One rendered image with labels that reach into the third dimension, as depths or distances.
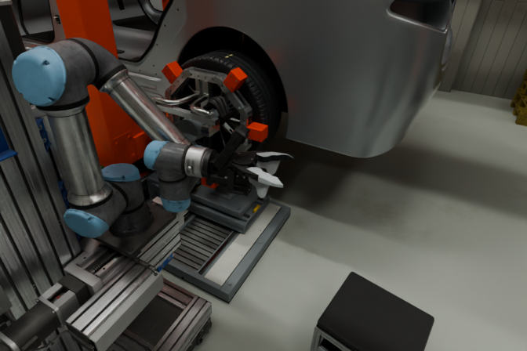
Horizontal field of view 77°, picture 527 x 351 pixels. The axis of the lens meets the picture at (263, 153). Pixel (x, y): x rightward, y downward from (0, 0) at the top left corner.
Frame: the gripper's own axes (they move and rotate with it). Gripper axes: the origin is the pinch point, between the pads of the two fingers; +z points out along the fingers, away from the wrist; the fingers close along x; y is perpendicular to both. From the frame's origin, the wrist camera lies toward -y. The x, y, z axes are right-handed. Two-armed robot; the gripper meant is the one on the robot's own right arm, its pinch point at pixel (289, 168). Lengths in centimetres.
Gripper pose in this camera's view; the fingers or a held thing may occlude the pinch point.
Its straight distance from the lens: 76.5
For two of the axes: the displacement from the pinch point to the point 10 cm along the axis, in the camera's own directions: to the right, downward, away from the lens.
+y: -0.7, 9.1, 4.0
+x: -2.2, 3.8, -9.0
